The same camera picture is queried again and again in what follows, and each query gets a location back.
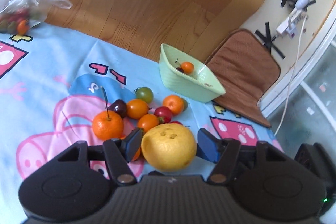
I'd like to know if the orange mandarin with stem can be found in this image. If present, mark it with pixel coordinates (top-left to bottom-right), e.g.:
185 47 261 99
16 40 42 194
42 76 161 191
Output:
92 86 125 142

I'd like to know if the orange cherry tomato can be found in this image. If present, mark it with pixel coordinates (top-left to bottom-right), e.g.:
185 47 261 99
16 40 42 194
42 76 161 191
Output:
126 99 149 119

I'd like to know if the large yellow citrus fruit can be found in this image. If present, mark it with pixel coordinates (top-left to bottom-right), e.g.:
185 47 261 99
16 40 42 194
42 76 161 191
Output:
141 123 197 172

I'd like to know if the red cherry tomato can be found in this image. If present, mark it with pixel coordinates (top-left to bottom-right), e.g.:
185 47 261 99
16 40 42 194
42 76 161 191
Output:
154 106 173 124

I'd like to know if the green cherry tomato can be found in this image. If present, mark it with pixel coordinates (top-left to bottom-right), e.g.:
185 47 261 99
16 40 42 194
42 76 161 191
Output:
134 87 154 104

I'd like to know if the small orange mandarin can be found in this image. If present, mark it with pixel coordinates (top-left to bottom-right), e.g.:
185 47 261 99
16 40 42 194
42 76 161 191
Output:
162 94 184 116

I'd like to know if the light green plastic basket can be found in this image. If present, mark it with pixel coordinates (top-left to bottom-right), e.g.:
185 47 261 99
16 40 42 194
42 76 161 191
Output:
159 44 226 103

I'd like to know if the brown seat cushion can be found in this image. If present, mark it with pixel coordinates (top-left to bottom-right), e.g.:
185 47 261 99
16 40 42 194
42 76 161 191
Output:
205 29 281 128

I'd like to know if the small orange in basket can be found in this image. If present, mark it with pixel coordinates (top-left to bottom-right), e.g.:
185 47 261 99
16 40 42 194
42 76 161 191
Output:
181 61 194 75

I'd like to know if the cartoon pig blue blanket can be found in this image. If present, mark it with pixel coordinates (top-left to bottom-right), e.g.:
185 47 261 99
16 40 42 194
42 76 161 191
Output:
0 21 284 224

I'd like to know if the black tape cross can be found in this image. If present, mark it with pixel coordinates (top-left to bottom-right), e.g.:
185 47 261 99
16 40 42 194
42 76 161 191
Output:
254 22 285 59

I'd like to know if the white power strip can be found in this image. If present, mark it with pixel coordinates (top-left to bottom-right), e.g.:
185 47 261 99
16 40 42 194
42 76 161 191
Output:
276 8 306 39

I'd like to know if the orange fruit in bag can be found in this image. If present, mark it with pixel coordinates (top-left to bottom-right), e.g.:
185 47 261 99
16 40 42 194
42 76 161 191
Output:
17 20 30 36

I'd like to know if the clear plastic fruit bag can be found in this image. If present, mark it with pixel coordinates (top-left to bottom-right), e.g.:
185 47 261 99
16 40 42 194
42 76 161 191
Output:
1 0 72 35

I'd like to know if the white cable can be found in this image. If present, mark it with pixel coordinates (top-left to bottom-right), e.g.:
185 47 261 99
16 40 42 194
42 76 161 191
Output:
273 12 308 137

